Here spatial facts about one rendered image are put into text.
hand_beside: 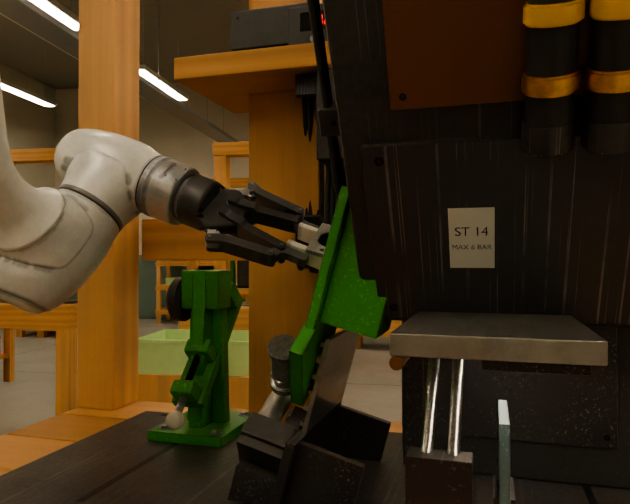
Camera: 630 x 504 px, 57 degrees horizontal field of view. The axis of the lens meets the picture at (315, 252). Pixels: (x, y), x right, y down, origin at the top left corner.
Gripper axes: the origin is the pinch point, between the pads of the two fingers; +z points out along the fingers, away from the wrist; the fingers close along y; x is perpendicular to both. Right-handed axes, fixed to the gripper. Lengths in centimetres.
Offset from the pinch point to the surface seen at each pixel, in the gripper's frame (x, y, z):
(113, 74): 9, 31, -59
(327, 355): 1.4, -13.9, 7.8
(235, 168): 682, 686, -424
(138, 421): 40, -19, -23
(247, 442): 7.9, -25.3, 3.1
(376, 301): -6.4, -9.6, 11.3
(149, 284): 861, 483, -507
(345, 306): -5.0, -10.8, 8.1
